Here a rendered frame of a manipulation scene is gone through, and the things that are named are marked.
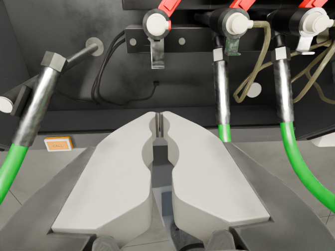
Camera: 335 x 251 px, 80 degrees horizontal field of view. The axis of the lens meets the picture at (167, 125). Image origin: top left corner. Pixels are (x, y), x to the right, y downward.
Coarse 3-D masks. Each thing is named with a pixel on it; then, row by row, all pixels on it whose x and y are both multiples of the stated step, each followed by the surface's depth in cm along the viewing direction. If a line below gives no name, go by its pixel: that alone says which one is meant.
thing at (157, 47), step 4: (152, 40) 21; (152, 44) 21; (156, 44) 21; (160, 44) 21; (152, 48) 21; (156, 48) 21; (160, 48) 21; (152, 52) 22; (156, 52) 22; (160, 52) 22; (152, 56) 22; (156, 56) 22; (160, 56) 22; (152, 60) 22; (156, 60) 22; (160, 60) 22
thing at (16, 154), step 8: (8, 152) 19; (16, 152) 19; (24, 152) 19; (8, 160) 19; (16, 160) 19; (0, 168) 18; (8, 168) 18; (16, 168) 19; (0, 176) 18; (8, 176) 18; (0, 184) 18; (8, 184) 18; (0, 192) 18; (0, 200) 18
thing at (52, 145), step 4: (68, 136) 44; (48, 144) 43; (52, 144) 43; (56, 144) 43; (60, 144) 43; (64, 144) 43; (52, 148) 44; (56, 148) 44; (60, 148) 44; (64, 148) 44; (68, 148) 44
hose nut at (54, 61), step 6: (48, 54) 20; (54, 54) 20; (42, 60) 20; (48, 60) 20; (54, 60) 20; (60, 60) 20; (66, 60) 21; (42, 66) 20; (48, 66) 20; (54, 66) 20; (60, 66) 20; (66, 66) 21; (60, 72) 20
